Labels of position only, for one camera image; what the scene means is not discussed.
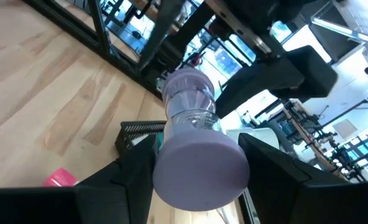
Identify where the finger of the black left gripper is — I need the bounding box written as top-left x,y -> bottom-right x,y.
215,58 -> 306,119

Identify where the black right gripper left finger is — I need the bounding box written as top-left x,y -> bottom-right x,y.
0,133 -> 160,224

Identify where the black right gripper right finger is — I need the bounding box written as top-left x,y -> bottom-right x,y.
237,133 -> 368,224

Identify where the small white cube charger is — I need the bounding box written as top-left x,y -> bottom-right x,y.
130,133 -> 151,146

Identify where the lavender hourglass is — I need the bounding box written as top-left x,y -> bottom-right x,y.
152,67 -> 251,213

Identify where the black mesh tray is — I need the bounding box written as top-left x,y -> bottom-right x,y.
114,120 -> 167,157

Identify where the red object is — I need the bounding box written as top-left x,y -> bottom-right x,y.
191,52 -> 204,67

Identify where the black aluminium rig frame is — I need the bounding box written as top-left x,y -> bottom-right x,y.
23,0 -> 172,101

